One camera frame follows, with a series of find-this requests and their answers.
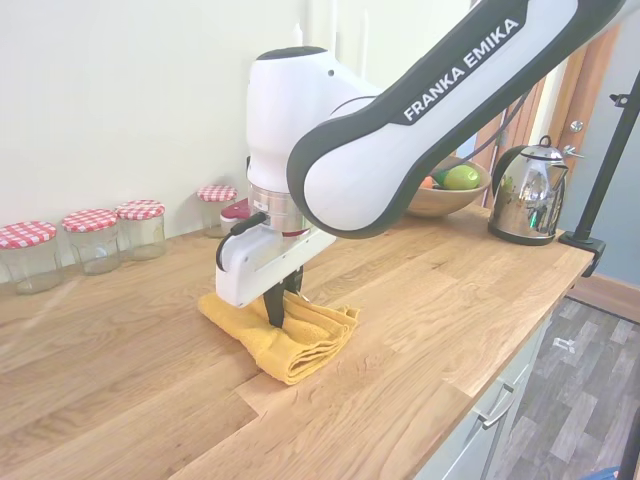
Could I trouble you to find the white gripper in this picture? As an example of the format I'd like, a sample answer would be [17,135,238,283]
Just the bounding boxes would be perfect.
[214,227,338,332]

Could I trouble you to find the yellow towel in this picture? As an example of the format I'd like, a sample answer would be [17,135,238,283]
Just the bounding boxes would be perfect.
[197,292,362,387]

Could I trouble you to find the glass jar red checkered lid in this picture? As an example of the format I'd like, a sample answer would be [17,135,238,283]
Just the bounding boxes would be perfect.
[61,208,122,277]
[115,199,167,263]
[195,184,239,239]
[0,220,64,296]

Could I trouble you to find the wooden fruit bowl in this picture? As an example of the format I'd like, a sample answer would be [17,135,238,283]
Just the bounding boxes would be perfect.
[403,154,494,219]

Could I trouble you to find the green apple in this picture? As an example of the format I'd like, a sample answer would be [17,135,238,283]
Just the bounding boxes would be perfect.
[443,164,483,192]

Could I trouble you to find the white kitchen cabinet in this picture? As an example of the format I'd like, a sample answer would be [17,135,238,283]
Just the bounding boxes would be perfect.
[414,294,557,480]

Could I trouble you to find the stainless steel kettle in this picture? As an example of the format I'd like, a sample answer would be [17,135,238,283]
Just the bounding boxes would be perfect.
[487,134,572,248]

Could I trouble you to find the brown wooden door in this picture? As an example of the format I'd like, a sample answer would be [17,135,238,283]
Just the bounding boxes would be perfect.
[474,24,626,212]

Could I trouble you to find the black stand pole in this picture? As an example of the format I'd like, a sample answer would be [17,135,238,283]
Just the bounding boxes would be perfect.
[558,64,640,279]

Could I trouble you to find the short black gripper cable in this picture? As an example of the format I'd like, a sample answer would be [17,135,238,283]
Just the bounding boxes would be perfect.
[215,211,267,274]

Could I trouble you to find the white red wrist mount piece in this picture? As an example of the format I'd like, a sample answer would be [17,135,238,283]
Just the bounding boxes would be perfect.
[219,198,252,224]

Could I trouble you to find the silver drawer bar handle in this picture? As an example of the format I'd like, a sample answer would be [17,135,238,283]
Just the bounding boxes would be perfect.
[476,382,517,430]

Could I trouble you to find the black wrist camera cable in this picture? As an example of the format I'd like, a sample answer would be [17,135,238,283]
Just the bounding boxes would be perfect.
[462,92,532,165]

